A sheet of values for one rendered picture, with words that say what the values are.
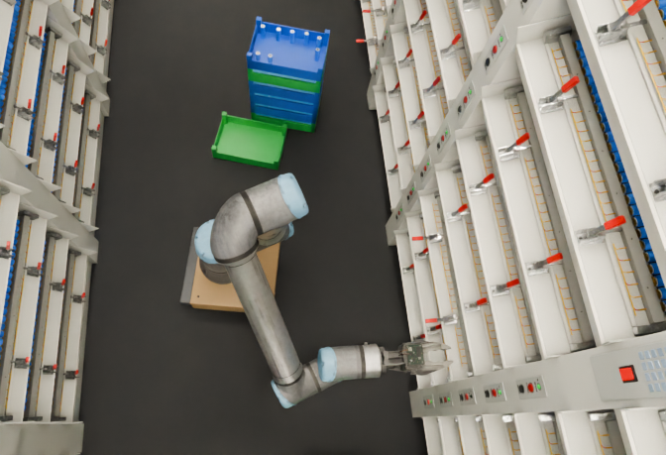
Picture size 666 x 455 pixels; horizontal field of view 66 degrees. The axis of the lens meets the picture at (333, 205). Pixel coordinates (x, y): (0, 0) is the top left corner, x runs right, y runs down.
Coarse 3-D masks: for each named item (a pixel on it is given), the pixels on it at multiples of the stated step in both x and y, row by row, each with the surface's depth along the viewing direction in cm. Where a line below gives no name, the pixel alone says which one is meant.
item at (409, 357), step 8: (408, 344) 143; (416, 344) 143; (384, 352) 141; (392, 352) 143; (400, 352) 144; (408, 352) 142; (416, 352) 141; (384, 360) 144; (392, 360) 143; (400, 360) 143; (408, 360) 141; (416, 360) 141; (384, 368) 142; (400, 368) 147; (408, 368) 142; (416, 368) 140; (424, 368) 140
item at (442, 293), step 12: (420, 192) 174; (432, 192) 175; (432, 216) 174; (432, 228) 172; (432, 252) 169; (444, 252) 168; (432, 264) 168; (444, 276) 166; (444, 288) 164; (444, 300) 163; (444, 312) 162; (456, 324) 160; (444, 336) 159; (456, 336) 159; (456, 348) 157; (456, 360) 156; (456, 372) 155; (468, 372) 152
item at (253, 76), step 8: (248, 72) 210; (256, 72) 216; (256, 80) 214; (264, 80) 213; (272, 80) 212; (280, 80) 212; (288, 80) 211; (296, 80) 211; (296, 88) 215; (304, 88) 214; (312, 88) 213
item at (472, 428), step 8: (464, 416) 150; (472, 416) 150; (480, 416) 148; (464, 424) 150; (472, 424) 149; (480, 424) 149; (464, 432) 149; (472, 432) 148; (480, 432) 147; (464, 440) 148; (472, 440) 148; (480, 440) 147; (464, 448) 148; (472, 448) 147; (480, 448) 146; (488, 448) 146
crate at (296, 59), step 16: (256, 32) 211; (272, 32) 215; (288, 32) 213; (304, 32) 212; (256, 48) 211; (272, 48) 212; (288, 48) 213; (304, 48) 214; (320, 48) 215; (256, 64) 205; (272, 64) 203; (288, 64) 210; (304, 64) 210; (320, 64) 211; (320, 80) 208
